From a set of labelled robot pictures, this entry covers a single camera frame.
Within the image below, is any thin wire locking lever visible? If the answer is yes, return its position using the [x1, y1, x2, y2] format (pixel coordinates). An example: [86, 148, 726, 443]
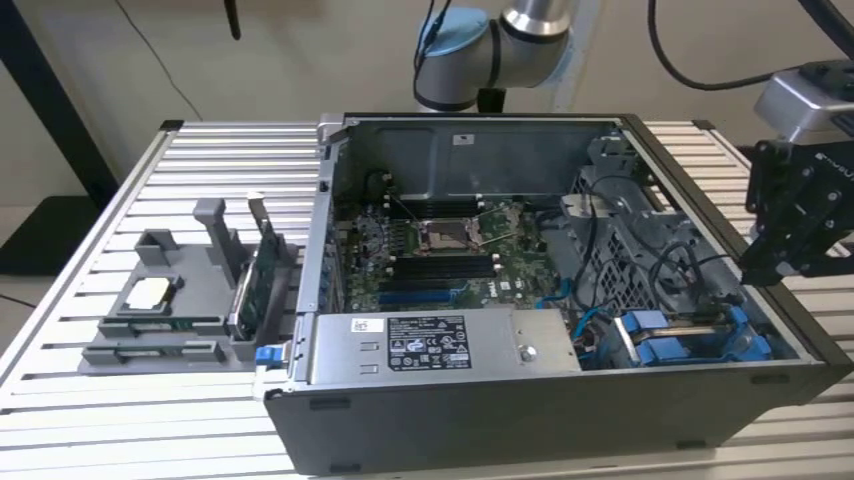
[389, 191, 423, 222]
[474, 201, 522, 221]

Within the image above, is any silver power supply unit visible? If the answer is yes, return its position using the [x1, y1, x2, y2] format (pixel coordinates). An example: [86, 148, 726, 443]
[310, 307, 582, 386]

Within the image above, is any green RAM stick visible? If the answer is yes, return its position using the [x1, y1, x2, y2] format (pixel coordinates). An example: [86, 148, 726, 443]
[126, 319, 222, 334]

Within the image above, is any CPU socket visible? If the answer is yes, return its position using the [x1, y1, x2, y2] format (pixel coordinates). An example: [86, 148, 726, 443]
[417, 219, 477, 251]

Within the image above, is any black stand post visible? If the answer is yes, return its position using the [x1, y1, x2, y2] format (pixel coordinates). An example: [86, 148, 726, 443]
[0, 0, 123, 276]

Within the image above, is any green motherboard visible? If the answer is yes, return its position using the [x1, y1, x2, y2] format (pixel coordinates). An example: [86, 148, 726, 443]
[333, 197, 573, 312]

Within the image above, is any blue disk data wire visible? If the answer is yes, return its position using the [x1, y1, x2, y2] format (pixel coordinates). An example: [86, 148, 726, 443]
[541, 279, 620, 361]

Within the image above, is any black hanging strap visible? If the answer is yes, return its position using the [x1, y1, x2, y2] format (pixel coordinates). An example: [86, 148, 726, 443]
[222, 0, 243, 41]

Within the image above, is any long black expansion slot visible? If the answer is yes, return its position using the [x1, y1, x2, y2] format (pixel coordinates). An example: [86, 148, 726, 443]
[381, 280, 469, 294]

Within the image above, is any disk bay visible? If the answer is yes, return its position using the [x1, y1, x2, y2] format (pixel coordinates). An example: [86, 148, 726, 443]
[580, 302, 802, 374]

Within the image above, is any black power supply label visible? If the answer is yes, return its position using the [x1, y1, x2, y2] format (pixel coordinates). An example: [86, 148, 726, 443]
[386, 315, 469, 371]

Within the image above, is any black power wire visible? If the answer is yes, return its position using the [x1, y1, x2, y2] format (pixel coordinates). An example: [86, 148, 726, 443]
[573, 174, 742, 311]

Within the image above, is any silver metal drive cage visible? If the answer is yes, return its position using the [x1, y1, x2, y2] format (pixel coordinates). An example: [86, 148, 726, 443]
[540, 134, 756, 321]

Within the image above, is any hard disk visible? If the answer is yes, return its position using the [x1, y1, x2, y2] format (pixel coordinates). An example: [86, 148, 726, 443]
[613, 305, 774, 369]

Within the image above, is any green graphics card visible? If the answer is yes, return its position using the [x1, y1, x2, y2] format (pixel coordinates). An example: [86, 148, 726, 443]
[225, 191, 286, 344]

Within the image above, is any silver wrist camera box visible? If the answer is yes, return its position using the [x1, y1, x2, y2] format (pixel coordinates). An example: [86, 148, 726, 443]
[753, 59, 854, 146]

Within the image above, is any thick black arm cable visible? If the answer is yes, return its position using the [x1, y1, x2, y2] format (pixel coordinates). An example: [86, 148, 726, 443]
[648, 0, 854, 90]

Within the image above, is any black and silver PC case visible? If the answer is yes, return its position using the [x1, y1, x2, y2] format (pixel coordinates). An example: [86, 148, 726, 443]
[253, 112, 854, 476]

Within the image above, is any thin black wall wire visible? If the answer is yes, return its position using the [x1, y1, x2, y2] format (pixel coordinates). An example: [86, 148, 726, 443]
[114, 0, 206, 122]

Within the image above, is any grey parts rack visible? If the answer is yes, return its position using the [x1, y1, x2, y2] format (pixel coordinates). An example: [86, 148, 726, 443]
[78, 197, 313, 376]

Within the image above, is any silver CPU chip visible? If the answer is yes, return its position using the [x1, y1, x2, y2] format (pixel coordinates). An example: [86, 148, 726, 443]
[126, 277, 181, 312]

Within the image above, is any blue expansion slot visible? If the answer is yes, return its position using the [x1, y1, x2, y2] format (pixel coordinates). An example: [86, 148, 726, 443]
[378, 291, 463, 307]

